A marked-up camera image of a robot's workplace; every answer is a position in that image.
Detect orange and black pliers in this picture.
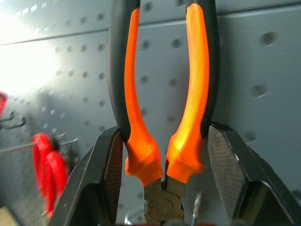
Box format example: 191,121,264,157
107,0,221,226

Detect silver pegboard hook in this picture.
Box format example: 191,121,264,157
190,193,203,226
53,132,79,145

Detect red tool handle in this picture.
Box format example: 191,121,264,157
0,91,8,116

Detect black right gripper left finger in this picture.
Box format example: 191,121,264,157
48,125,124,226

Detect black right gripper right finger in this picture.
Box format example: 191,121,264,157
207,121,301,226

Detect red handled tool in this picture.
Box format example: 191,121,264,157
32,133,69,220

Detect grey pegboard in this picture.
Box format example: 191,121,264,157
0,0,301,226

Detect black pegboard hook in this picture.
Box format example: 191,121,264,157
0,111,26,129

